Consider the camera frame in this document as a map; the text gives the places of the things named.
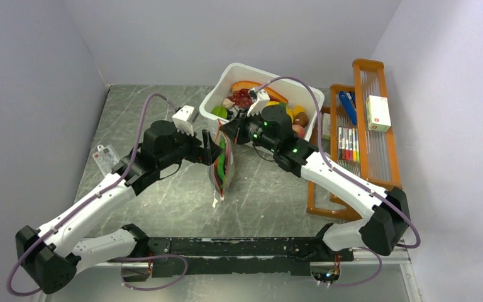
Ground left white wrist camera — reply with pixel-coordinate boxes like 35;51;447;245
172;105;197;137

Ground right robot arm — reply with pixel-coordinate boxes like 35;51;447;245
219;106;410;260

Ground green toy lime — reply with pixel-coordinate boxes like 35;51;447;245
211;106;229;120

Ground white plastic food bin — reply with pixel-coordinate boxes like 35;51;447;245
199;62;326;153

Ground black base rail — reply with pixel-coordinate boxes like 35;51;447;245
129;237;353;277

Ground green toy chili pepper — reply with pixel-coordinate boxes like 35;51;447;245
216;141;226;183

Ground orange toy melon slice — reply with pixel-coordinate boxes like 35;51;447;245
230;81;288;104

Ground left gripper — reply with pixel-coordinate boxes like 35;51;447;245
158;123;223;169

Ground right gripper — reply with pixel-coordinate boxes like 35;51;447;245
220;106;278;153

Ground white small carton box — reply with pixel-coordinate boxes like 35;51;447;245
366;95;391;133

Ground blue handled tool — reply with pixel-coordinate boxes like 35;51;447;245
338;91;357;126

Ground set of coloured markers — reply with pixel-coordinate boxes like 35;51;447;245
337;126;360;163

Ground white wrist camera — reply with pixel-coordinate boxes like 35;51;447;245
247;87;270;116
172;105;197;137

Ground red toy grapes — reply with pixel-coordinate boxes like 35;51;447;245
228;89;253;109

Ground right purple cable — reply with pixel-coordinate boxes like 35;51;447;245
253;76;421;288

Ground white tag card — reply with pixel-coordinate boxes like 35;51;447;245
92;145;120;176

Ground orange wooden rack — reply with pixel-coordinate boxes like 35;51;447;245
306;59;404;220

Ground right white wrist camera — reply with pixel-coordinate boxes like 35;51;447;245
247;87;270;116

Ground clear zip top bag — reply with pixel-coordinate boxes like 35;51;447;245
208;118;235;208

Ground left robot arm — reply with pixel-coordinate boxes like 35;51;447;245
13;120;222;294

